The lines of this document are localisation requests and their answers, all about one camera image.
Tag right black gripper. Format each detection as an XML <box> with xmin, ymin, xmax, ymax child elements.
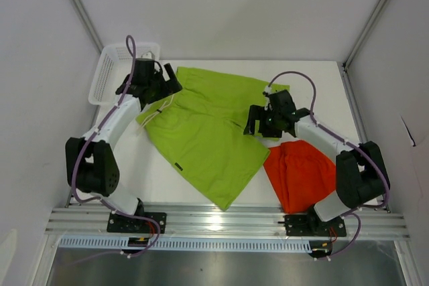
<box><xmin>243</xmin><ymin>104</ymin><xmax>282</xmax><ymax>138</ymax></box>

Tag lime green shorts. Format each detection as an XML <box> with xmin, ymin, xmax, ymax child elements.
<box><xmin>135</xmin><ymin>66</ymin><xmax>270</xmax><ymax>210</ymax></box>

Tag orange shorts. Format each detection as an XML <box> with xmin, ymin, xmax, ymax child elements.
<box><xmin>263</xmin><ymin>140</ymin><xmax>336</xmax><ymax>214</ymax></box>

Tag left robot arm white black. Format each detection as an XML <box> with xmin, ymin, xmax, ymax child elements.
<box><xmin>65</xmin><ymin>58</ymin><xmax>182</xmax><ymax>232</ymax></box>

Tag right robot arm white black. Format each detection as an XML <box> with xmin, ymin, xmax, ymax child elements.
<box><xmin>243</xmin><ymin>86</ymin><xmax>390</xmax><ymax>235</ymax></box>

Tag white plastic basket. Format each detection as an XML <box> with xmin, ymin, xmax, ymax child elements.
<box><xmin>87</xmin><ymin>42</ymin><xmax>162</xmax><ymax>107</ymax></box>

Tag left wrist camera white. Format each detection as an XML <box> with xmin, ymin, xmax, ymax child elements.
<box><xmin>140</xmin><ymin>51</ymin><xmax>156</xmax><ymax>60</ymax></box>

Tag right aluminium frame post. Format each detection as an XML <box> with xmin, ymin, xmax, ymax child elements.
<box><xmin>342</xmin><ymin>0</ymin><xmax>412</xmax><ymax>70</ymax></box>

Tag aluminium frame post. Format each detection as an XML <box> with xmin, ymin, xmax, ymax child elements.
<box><xmin>342</xmin><ymin>0</ymin><xmax>412</xmax><ymax>70</ymax></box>
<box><xmin>69</xmin><ymin>0</ymin><xmax>104</xmax><ymax>53</ymax></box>

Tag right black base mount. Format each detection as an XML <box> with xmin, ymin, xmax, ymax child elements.
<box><xmin>277</xmin><ymin>214</ymin><xmax>347</xmax><ymax>237</ymax></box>

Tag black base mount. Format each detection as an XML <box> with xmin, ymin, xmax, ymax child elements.
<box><xmin>107</xmin><ymin>212</ymin><xmax>167</xmax><ymax>234</ymax></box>
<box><xmin>277</xmin><ymin>214</ymin><xmax>347</xmax><ymax>237</ymax></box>

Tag aluminium mounting rail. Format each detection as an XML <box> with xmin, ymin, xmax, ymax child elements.
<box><xmin>45</xmin><ymin>203</ymin><xmax>410</xmax><ymax>241</ymax></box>

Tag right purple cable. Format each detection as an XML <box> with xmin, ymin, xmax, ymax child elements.
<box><xmin>267</xmin><ymin>70</ymin><xmax>391</xmax><ymax>260</ymax></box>

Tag purple cable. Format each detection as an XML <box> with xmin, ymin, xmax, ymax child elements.
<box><xmin>71</xmin><ymin>34</ymin><xmax>162</xmax><ymax>260</ymax></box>
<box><xmin>267</xmin><ymin>70</ymin><xmax>391</xmax><ymax>260</ymax></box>

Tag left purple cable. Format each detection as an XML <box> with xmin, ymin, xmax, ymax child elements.
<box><xmin>71</xmin><ymin>34</ymin><xmax>162</xmax><ymax>260</ymax></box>

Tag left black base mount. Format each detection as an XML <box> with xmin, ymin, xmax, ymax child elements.
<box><xmin>107</xmin><ymin>212</ymin><xmax>167</xmax><ymax>234</ymax></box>

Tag left aluminium frame post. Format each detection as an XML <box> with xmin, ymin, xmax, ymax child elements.
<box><xmin>69</xmin><ymin>0</ymin><xmax>104</xmax><ymax>53</ymax></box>

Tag slotted white cable duct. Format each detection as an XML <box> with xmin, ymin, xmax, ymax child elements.
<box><xmin>59</xmin><ymin>236</ymin><xmax>312</xmax><ymax>253</ymax></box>

